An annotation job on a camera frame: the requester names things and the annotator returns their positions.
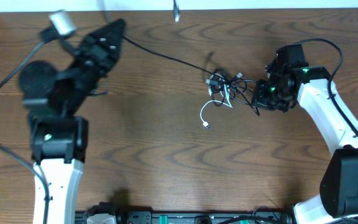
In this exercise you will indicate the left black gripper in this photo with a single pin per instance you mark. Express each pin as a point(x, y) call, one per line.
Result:
point(102, 48)

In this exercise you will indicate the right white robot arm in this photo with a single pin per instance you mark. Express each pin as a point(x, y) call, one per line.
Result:
point(316, 93)

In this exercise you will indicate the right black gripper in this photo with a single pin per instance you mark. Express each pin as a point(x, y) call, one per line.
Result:
point(258, 98)

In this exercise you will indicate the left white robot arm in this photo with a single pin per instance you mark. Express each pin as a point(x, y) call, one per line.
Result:
point(59, 138)

